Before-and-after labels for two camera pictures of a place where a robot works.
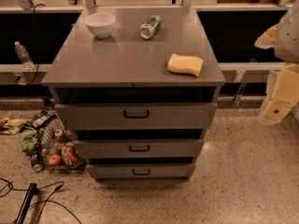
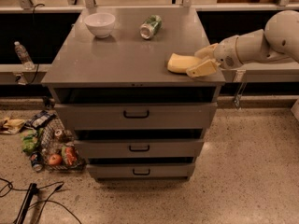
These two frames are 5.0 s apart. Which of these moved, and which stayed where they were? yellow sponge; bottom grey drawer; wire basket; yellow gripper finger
Moved: yellow gripper finger
Stayed: bottom grey drawer; yellow sponge; wire basket
